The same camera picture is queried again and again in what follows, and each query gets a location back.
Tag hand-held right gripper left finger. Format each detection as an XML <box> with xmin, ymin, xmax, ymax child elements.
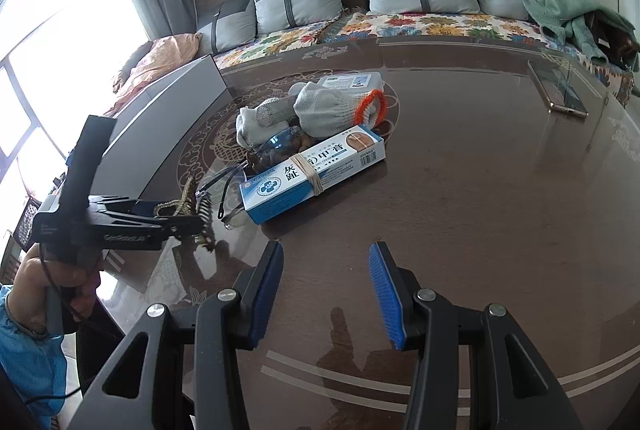
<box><xmin>67</xmin><ymin>240</ymin><xmax>286</xmax><ymax>430</ymax></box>

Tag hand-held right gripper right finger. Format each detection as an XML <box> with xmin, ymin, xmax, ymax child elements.
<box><xmin>368</xmin><ymin>241</ymin><xmax>583</xmax><ymax>430</ymax></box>

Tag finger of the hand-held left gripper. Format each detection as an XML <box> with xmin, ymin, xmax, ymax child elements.
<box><xmin>89</xmin><ymin>194</ymin><xmax>183</xmax><ymax>223</ymax></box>
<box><xmin>150</xmin><ymin>215</ymin><xmax>217</xmax><ymax>239</ymax></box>

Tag brown hair clip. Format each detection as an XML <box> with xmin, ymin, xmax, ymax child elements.
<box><xmin>154</xmin><ymin>177</ymin><xmax>217</xmax><ymax>252</ymax></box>

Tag white cardboard container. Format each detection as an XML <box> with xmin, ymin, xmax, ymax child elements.
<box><xmin>102</xmin><ymin>54</ymin><xmax>234</xmax><ymax>173</ymax></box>

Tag white sock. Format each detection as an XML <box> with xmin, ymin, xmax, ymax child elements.
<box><xmin>235</xmin><ymin>106</ymin><xmax>275</xmax><ymax>149</ymax></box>

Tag clear safety glasses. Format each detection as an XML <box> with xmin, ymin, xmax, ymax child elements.
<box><xmin>195</xmin><ymin>127</ymin><xmax>302</xmax><ymax>231</ymax></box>

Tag wooden bead bracelet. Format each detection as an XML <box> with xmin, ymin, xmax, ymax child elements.
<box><xmin>247</xmin><ymin>135</ymin><xmax>317</xmax><ymax>174</ymax></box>

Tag grey knit glove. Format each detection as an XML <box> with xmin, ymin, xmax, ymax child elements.
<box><xmin>257</xmin><ymin>98</ymin><xmax>301</xmax><ymax>132</ymax></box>

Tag blue white medicine box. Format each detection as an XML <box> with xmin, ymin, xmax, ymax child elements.
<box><xmin>239</xmin><ymin>126</ymin><xmax>386</xmax><ymax>225</ymax></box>

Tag white glove orange cuff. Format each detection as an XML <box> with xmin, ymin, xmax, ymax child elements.
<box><xmin>293</xmin><ymin>83</ymin><xmax>389</xmax><ymax>141</ymax></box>

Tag clear plastic box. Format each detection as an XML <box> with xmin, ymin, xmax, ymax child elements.
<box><xmin>317</xmin><ymin>71</ymin><xmax>386</xmax><ymax>100</ymax></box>

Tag person's left forearm blue sleeve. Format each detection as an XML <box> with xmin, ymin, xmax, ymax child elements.
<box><xmin>0</xmin><ymin>285</ymin><xmax>68</xmax><ymax>417</ymax></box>

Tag person's left hand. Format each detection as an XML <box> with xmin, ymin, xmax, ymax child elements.
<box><xmin>12</xmin><ymin>255</ymin><xmax>101</xmax><ymax>326</ymax></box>

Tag tan rubber band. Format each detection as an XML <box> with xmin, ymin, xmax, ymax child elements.
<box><xmin>291</xmin><ymin>154</ymin><xmax>324</xmax><ymax>197</ymax></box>

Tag pink pillow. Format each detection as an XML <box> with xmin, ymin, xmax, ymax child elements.
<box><xmin>112</xmin><ymin>33</ymin><xmax>203</xmax><ymax>94</ymax></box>

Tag window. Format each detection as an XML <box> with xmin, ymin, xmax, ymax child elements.
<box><xmin>0</xmin><ymin>0</ymin><xmax>153</xmax><ymax>216</ymax></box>

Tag floral sofa cover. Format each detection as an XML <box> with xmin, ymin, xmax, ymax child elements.
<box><xmin>212</xmin><ymin>19</ymin><xmax>328</xmax><ymax>71</ymax></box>
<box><xmin>319</xmin><ymin>8</ymin><xmax>637</xmax><ymax>106</ymax></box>

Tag smartphone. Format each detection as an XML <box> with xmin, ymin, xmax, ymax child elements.
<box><xmin>527</xmin><ymin>60</ymin><xmax>590</xmax><ymax>118</ymax></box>

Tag green garment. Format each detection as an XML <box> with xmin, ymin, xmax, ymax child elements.
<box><xmin>522</xmin><ymin>0</ymin><xmax>636</xmax><ymax>64</ymax></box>

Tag dark brown bag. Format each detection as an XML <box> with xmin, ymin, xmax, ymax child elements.
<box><xmin>587</xmin><ymin>10</ymin><xmax>640</xmax><ymax>72</ymax></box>

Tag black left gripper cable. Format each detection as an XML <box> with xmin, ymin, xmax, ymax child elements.
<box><xmin>41</xmin><ymin>244</ymin><xmax>101</xmax><ymax>403</ymax></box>

